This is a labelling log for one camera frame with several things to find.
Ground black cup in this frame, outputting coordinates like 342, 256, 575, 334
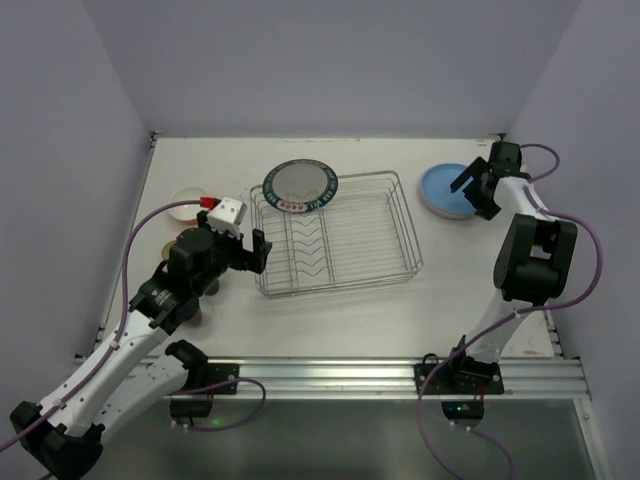
204, 280, 220, 296

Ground light blue plate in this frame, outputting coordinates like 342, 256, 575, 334
418, 163, 475, 215

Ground orange bowl white inside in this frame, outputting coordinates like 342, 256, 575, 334
168, 186, 209, 224

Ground orange mug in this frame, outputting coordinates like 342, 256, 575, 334
161, 240, 177, 261

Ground dark teal plate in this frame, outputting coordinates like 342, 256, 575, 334
262, 159, 339, 214

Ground dark red cup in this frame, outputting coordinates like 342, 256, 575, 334
190, 309, 202, 325

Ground purple plate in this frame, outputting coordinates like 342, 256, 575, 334
423, 201, 475, 221

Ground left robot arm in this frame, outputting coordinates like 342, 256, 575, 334
10, 211, 272, 479

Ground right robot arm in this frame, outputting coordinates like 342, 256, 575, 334
251, 143, 578, 375

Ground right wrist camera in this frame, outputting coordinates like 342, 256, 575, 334
488, 141, 522, 175

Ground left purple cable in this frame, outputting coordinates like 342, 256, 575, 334
0, 195, 266, 454

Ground metal wire dish rack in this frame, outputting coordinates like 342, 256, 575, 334
250, 170, 423, 298

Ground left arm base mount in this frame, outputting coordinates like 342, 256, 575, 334
169, 363, 240, 425

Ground aluminium frame rail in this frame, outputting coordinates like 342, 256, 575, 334
209, 357, 590, 400

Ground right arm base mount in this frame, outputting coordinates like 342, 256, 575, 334
424, 353, 505, 428

